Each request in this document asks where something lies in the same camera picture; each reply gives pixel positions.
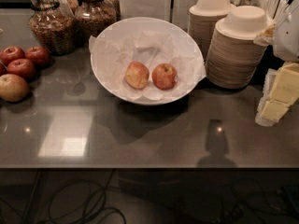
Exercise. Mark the left red-yellow apple in bowl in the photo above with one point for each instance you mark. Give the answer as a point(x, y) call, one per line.
point(137, 75)

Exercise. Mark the white ceramic bowl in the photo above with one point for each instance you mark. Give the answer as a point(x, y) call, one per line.
point(134, 26)

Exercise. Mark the stack of paper bowls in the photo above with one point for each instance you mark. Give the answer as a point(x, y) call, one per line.
point(233, 57)
point(202, 20)

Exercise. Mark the front stack of paper bowls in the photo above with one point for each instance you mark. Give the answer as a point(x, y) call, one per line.
point(233, 57)

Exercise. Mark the white paper liner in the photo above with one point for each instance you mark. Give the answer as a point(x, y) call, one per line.
point(111, 58)

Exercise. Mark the right glass granola jar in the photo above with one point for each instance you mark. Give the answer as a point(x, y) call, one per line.
point(94, 16)

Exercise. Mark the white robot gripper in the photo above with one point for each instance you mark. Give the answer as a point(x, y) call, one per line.
point(288, 36)

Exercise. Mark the yellow-red apple front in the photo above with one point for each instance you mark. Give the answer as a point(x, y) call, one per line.
point(13, 88)

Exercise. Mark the rear stack of paper bowls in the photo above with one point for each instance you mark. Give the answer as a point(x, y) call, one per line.
point(202, 20)

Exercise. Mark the left glass granola jar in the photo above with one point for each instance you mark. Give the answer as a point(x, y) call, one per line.
point(52, 29)

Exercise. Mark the glass granola jar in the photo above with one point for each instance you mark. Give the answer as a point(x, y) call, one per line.
point(52, 29)
point(94, 16)

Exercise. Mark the red apple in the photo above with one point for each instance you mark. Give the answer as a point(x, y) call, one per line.
point(11, 54)
point(39, 56)
point(165, 76)
point(23, 68)

